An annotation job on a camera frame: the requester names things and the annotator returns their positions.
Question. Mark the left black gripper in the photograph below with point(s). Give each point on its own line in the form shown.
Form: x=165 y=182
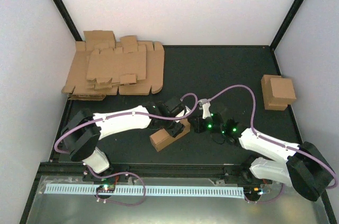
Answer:
x=174 y=131

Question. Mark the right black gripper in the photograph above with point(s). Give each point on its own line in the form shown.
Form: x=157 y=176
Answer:
x=197 y=126

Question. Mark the cardboard box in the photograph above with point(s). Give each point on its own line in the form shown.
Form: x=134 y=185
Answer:
x=264 y=84
x=162 y=138
x=281 y=91

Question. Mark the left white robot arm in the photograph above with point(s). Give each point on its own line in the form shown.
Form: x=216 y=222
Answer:
x=82 y=143

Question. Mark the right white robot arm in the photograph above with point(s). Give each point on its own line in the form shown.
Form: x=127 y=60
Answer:
x=300 y=166

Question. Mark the right controller circuit board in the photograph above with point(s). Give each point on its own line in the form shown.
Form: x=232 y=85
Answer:
x=254 y=191

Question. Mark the controller circuit board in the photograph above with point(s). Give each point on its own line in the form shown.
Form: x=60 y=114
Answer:
x=106 y=188
x=254 y=191

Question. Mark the left controller circuit board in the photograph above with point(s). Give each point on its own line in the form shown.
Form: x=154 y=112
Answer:
x=106 y=188

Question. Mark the stack of flat cardboard blanks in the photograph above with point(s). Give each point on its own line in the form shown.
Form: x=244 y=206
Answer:
x=103 y=66

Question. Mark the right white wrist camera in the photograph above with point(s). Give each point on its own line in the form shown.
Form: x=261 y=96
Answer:
x=204 y=105

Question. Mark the light blue slotted cable duct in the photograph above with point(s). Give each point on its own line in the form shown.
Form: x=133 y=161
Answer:
x=148 y=190

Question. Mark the left black frame post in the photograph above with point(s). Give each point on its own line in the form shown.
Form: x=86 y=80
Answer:
x=63 y=11

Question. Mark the black frame post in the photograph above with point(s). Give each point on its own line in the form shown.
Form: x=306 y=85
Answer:
x=292 y=12
x=63 y=11

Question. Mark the right black frame post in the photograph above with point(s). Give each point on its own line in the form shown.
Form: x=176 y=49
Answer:
x=292 y=12

